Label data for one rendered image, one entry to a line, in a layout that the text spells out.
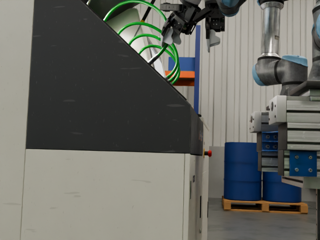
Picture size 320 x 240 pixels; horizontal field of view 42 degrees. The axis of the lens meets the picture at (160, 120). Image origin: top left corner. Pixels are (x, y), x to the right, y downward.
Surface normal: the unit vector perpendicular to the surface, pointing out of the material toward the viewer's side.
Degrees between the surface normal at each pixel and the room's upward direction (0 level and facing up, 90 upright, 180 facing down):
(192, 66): 90
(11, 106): 90
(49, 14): 90
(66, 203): 90
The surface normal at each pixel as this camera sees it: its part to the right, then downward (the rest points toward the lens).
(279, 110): -0.07, -0.09
